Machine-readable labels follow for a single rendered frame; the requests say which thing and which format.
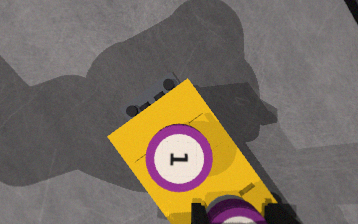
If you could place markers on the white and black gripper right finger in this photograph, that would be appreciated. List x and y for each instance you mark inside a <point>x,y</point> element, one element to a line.
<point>274,213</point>

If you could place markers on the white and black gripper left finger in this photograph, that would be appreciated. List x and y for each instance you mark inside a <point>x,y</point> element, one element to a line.
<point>198,214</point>

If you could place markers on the grey metal mounting bracket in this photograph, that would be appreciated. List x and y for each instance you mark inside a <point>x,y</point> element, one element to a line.
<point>148,95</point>

